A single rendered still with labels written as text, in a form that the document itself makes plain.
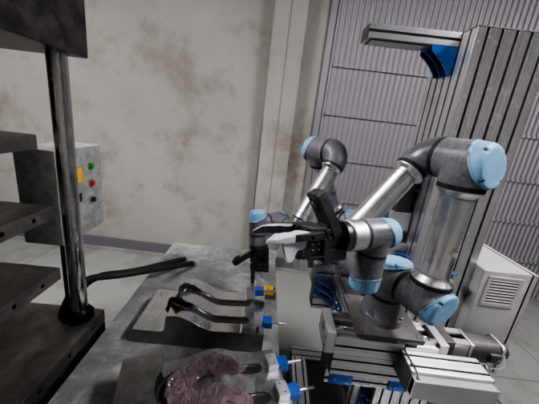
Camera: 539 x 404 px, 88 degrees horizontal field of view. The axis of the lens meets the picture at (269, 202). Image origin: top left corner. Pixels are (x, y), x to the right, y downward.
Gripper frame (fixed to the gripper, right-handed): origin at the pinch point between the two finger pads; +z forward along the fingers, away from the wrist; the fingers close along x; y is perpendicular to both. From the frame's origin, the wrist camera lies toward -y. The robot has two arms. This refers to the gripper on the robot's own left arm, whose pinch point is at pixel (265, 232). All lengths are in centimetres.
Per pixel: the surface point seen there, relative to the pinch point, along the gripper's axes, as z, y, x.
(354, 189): -187, 14, 187
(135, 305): 26, 55, 81
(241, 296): -18, 49, 63
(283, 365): -21, 56, 26
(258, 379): -11, 57, 24
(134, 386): 25, 51, 28
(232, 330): -8, 51, 44
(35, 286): 57, 34, 65
